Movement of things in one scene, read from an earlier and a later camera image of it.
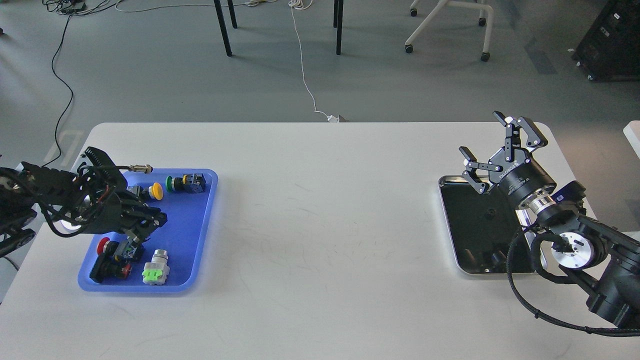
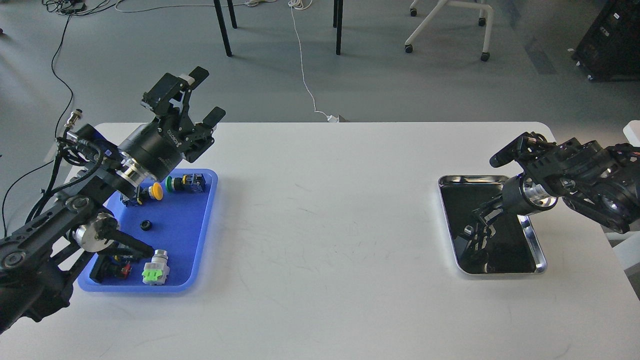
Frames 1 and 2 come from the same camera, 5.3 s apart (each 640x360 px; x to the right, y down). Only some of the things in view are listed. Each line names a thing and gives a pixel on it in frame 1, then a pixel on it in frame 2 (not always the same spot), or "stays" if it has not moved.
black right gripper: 519,172 -> 522,195
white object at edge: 632,133 stays
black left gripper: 116,212 -> 156,150
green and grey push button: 156,272 stays
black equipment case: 610,50 stays
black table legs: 338,10 stays
